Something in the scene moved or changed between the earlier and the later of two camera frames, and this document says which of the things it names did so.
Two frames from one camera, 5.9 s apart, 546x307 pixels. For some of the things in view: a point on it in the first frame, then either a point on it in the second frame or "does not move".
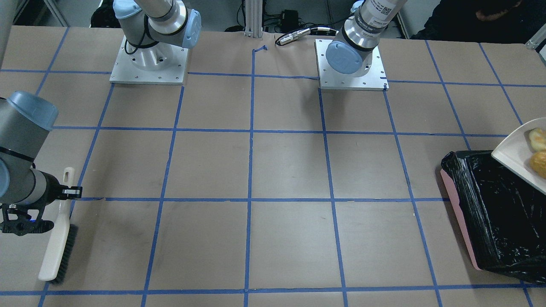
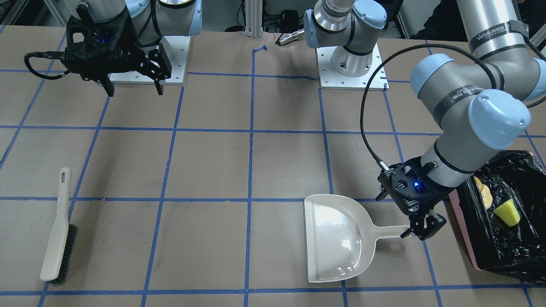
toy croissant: x=537 y=138 → x=486 y=195
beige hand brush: x=58 y=256 does not move
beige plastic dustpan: x=514 y=151 → x=341 y=237
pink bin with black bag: x=502 y=215 does not move
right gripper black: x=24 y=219 → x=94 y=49
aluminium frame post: x=254 y=11 does not move
